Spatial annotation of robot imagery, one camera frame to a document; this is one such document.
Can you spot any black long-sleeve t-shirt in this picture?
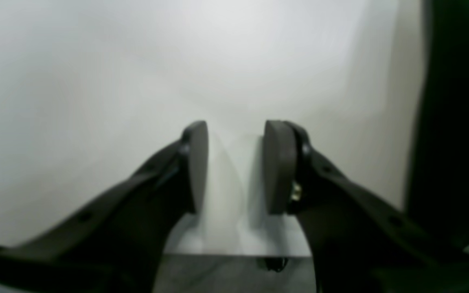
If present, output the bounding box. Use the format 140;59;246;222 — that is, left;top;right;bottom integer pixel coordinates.
405;0;469;248

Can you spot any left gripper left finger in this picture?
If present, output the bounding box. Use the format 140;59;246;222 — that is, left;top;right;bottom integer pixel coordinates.
0;120;208;293

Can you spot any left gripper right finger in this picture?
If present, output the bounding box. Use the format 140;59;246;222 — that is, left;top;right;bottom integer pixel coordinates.
262;120;469;293

